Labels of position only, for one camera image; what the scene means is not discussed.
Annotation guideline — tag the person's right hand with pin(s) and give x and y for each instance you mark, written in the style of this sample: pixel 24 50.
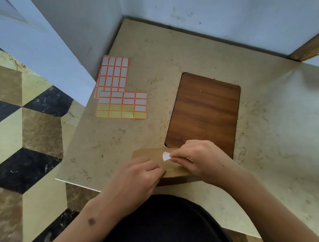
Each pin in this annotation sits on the person's right hand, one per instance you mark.
pixel 206 162

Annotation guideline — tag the person's left hand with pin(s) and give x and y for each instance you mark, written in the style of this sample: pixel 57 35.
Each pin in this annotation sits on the person's left hand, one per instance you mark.
pixel 134 184

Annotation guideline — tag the brown paper bag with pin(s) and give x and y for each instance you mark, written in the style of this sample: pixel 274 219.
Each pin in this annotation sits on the brown paper bag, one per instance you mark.
pixel 149 154

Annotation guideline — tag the single white sticker label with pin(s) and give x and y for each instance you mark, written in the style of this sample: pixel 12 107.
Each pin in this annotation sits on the single white sticker label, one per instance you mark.
pixel 166 156

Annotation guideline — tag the partly yellow label sheet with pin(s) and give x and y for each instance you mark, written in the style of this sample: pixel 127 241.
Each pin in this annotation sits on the partly yellow label sheet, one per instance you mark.
pixel 122 104

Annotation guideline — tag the person's right forearm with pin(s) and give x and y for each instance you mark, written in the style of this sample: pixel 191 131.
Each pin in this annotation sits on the person's right forearm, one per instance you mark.
pixel 269 212

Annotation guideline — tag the person's black clothing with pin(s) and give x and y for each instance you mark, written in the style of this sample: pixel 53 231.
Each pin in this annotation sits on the person's black clothing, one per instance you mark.
pixel 167 222

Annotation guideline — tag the brown wooden board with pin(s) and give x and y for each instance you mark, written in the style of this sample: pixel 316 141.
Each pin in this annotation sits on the brown wooden board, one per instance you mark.
pixel 206 109

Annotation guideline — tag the orange-bordered white label sheet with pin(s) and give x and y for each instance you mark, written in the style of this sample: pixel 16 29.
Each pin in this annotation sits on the orange-bordered white label sheet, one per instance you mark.
pixel 113 72

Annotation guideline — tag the white panelled door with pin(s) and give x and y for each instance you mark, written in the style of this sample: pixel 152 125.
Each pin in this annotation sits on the white panelled door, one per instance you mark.
pixel 49 54

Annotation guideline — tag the brown wooden door frame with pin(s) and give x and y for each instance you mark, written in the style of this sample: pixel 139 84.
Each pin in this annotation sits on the brown wooden door frame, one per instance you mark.
pixel 306 49

